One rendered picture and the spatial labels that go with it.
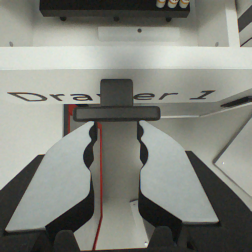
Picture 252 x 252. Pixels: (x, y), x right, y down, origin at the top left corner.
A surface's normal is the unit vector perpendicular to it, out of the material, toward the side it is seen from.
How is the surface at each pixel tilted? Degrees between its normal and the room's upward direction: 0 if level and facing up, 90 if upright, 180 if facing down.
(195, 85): 90
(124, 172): 0
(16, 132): 0
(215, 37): 90
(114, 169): 0
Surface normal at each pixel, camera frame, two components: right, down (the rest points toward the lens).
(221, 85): 0.02, 1.00
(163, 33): 0.04, -0.08
